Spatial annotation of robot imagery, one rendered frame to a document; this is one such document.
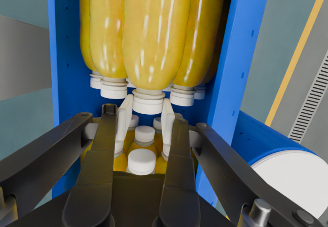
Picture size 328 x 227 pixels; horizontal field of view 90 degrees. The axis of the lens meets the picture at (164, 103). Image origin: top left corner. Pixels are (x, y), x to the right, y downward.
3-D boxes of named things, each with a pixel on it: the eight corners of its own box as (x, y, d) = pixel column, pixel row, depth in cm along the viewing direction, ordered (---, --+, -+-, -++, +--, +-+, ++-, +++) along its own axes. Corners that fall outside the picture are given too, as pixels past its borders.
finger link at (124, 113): (123, 141, 15) (115, 140, 15) (132, 116, 22) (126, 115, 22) (126, 110, 14) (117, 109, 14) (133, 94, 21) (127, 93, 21)
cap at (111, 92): (117, 79, 28) (116, 89, 28) (95, 79, 24) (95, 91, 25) (133, 83, 25) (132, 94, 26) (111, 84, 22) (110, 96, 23)
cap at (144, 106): (166, 97, 19) (164, 112, 20) (162, 91, 23) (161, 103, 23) (132, 94, 19) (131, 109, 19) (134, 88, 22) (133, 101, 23)
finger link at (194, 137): (175, 130, 13) (211, 133, 14) (170, 111, 18) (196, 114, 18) (173, 146, 14) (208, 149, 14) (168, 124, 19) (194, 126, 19)
